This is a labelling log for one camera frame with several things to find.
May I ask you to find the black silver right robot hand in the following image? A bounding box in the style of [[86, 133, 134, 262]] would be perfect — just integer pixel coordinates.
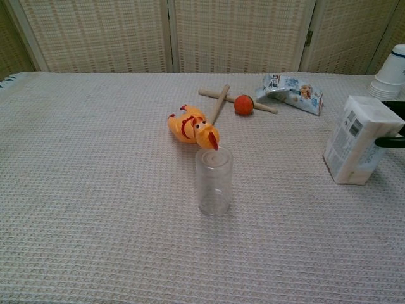
[[375, 99, 405, 149]]

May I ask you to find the face tissue pack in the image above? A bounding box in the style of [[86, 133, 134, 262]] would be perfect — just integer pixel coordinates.
[[322, 94, 405, 186]]

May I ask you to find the blue white snack bag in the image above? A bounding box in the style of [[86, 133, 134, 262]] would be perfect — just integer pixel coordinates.
[[254, 73, 325, 117]]

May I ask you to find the orange ball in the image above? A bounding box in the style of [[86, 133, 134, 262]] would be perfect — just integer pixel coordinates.
[[234, 94, 255, 116]]

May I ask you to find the woven folding screen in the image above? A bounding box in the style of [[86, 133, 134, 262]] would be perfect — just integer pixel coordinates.
[[0, 0, 405, 82]]

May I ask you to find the tapered wooden stick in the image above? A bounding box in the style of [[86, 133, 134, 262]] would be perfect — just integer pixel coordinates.
[[211, 83, 230, 125]]

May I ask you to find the clear plastic cup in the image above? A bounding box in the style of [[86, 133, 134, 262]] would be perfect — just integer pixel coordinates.
[[194, 146, 234, 217]]

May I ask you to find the yellow rubber chicken toy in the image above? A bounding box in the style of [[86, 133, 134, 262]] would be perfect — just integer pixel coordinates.
[[167, 104, 221, 151]]

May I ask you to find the woven beige tablecloth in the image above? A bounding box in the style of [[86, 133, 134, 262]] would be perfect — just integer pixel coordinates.
[[0, 72, 405, 304]]

